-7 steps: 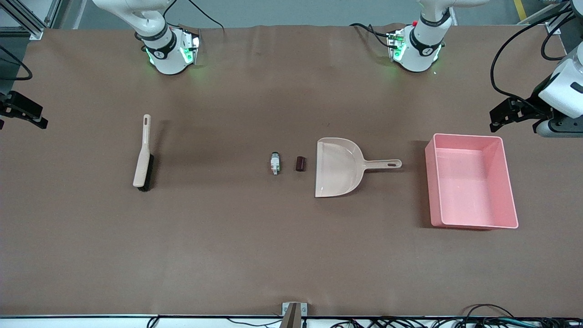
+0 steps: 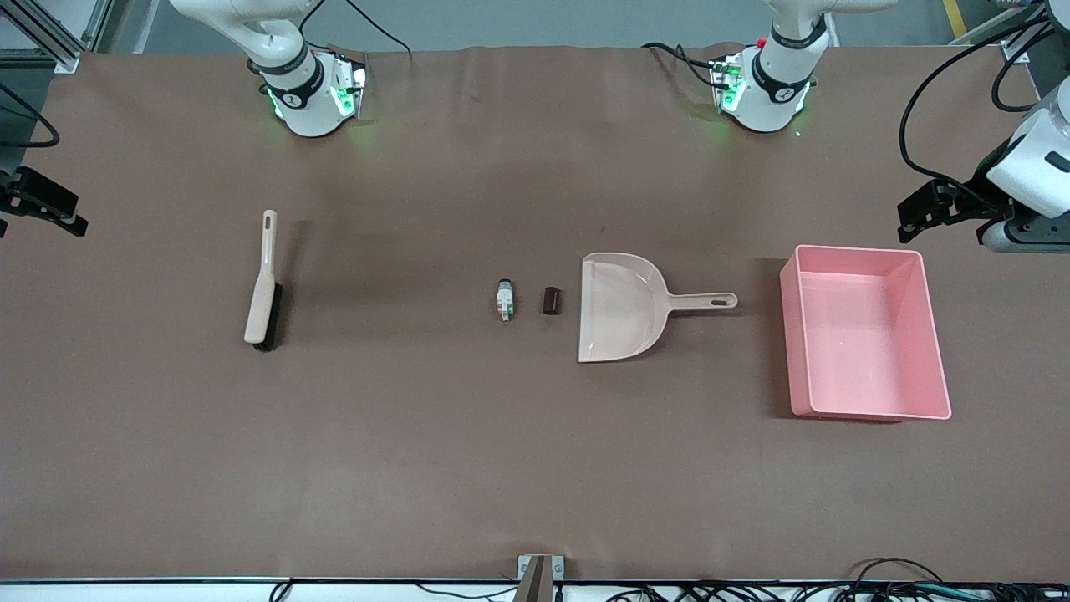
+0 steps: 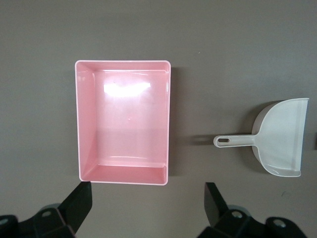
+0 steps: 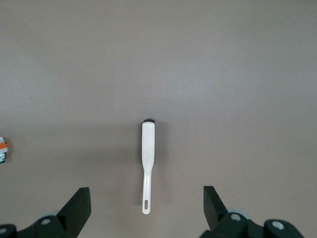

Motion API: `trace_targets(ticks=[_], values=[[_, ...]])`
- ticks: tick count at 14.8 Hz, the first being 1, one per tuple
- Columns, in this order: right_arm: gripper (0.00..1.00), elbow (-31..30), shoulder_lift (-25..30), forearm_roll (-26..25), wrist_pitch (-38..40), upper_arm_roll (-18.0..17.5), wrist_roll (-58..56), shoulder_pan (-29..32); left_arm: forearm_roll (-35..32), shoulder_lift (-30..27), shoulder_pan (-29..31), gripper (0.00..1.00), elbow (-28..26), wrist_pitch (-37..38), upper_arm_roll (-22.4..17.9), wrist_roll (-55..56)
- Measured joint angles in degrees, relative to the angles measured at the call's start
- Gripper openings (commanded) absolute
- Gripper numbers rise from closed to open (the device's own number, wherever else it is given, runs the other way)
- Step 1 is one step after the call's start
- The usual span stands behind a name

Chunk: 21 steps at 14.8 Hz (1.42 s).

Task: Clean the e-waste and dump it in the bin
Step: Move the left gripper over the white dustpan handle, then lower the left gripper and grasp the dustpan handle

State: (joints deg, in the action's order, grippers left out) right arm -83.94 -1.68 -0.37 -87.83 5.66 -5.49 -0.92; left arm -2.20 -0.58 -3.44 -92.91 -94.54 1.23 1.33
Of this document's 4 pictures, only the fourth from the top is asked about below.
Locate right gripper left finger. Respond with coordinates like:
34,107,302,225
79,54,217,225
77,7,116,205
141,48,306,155
0,187,92,238

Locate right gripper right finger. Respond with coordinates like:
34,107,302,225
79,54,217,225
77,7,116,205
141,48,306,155
202,185,302,238

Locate beige brush black bristles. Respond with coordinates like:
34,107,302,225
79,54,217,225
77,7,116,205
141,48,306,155
142,118,156,215

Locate brown table mat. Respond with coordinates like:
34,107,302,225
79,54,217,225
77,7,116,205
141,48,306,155
0,0,317,238

